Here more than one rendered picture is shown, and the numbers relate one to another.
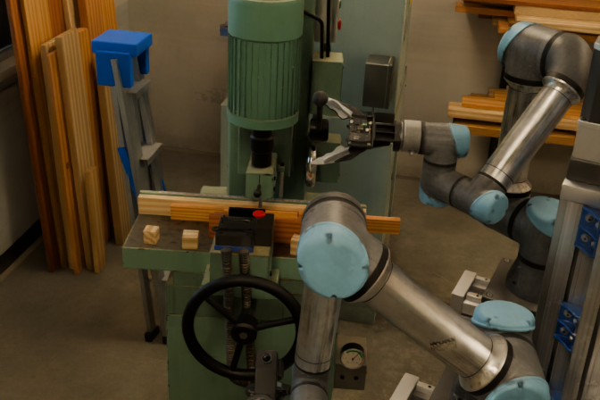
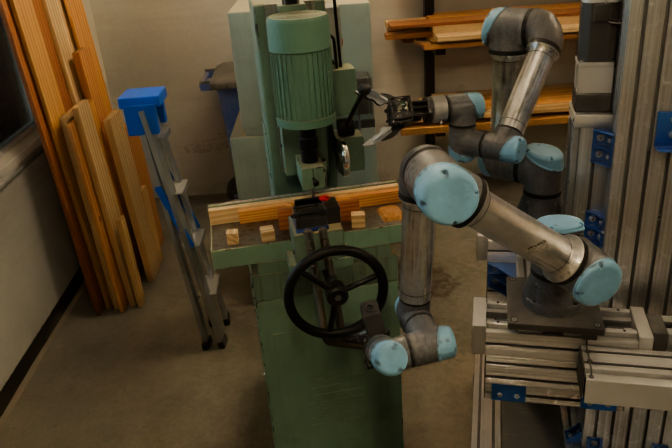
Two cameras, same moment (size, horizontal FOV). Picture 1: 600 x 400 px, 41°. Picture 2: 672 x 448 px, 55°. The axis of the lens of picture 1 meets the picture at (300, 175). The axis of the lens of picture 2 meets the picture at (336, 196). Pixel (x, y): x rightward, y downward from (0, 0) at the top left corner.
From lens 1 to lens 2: 40 cm
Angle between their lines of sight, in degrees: 10
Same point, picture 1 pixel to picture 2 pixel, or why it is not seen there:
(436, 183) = (464, 142)
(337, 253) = (454, 184)
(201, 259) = (280, 247)
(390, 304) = (495, 222)
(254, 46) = (297, 58)
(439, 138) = (462, 105)
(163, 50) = not seen: hidden behind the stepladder
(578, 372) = not seen: hidden behind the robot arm
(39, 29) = (54, 104)
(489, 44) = (411, 64)
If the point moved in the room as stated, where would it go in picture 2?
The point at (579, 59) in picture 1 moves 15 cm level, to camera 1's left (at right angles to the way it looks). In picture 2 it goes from (553, 25) to (503, 30)
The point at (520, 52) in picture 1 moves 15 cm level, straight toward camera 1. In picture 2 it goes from (502, 30) to (511, 39)
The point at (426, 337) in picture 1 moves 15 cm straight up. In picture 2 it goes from (524, 243) to (528, 176)
